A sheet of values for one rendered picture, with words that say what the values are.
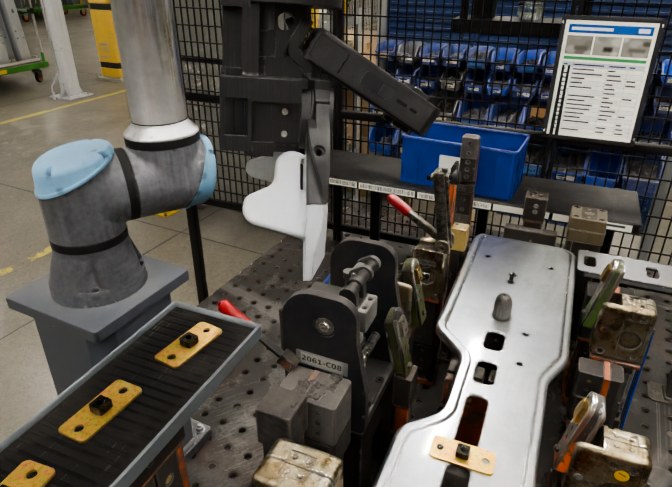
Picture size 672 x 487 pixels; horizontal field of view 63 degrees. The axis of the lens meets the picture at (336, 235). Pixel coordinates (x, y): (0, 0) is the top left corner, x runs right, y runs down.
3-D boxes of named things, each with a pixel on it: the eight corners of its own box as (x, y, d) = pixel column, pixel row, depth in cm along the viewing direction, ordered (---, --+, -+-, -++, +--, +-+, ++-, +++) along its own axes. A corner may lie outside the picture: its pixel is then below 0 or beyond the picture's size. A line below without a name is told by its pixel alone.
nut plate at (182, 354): (176, 370, 64) (174, 361, 63) (152, 359, 66) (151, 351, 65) (224, 331, 70) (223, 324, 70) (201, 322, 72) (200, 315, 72)
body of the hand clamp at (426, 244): (431, 387, 127) (445, 254, 111) (402, 378, 129) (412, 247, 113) (437, 370, 132) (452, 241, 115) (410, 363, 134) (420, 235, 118)
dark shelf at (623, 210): (640, 236, 128) (643, 225, 127) (295, 180, 160) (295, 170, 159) (635, 201, 146) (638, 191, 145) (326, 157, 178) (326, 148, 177)
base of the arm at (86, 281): (30, 293, 89) (13, 239, 85) (103, 252, 101) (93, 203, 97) (96, 318, 83) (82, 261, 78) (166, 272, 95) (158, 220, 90)
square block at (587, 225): (576, 352, 138) (608, 223, 121) (542, 344, 140) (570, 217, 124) (577, 334, 144) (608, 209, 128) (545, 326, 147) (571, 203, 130)
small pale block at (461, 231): (450, 365, 133) (466, 231, 117) (436, 361, 135) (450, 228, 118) (453, 356, 136) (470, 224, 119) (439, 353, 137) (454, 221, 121)
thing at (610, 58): (633, 147, 141) (666, 18, 127) (541, 137, 149) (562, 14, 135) (633, 145, 142) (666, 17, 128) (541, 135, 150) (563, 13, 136)
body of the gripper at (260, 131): (225, 140, 47) (225, -16, 42) (325, 144, 48) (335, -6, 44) (219, 160, 39) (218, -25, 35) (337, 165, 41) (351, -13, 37)
